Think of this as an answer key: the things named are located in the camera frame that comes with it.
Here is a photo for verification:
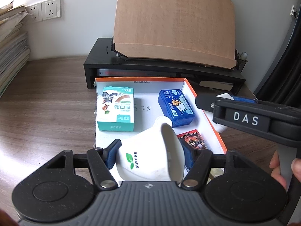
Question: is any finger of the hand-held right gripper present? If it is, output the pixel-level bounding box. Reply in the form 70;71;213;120
195;94;218;112
221;95;258;104

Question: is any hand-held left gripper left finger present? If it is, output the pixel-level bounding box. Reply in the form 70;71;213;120
45;138;122;190

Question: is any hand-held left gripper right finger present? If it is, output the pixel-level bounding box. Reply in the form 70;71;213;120
180;143;250;189

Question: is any red and blue card box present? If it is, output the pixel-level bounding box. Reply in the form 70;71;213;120
176;129;212;170

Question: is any blue floss pick box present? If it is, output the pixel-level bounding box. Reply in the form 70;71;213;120
157;89;196;128

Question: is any white cone-shaped plug-in device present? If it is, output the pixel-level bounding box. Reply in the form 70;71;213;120
115;116;186;182

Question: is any green and white bandage box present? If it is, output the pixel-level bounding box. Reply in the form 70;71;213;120
96;86;135;132

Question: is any person's right hand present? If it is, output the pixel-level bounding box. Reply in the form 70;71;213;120
269;151;301;190

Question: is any black mesh pen holder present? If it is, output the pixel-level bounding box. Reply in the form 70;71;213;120
235;49;249;72

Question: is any wooden reading stand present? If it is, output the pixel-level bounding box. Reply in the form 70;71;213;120
110;0;237;71

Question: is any black desk riser shelf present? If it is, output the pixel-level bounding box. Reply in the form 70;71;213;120
83;38;246;93

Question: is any stack of papers and booklets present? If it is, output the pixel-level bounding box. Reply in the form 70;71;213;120
0;1;31;97

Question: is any white wall socket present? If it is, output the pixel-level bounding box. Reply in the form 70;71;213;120
25;3;43;23
42;0;62;21

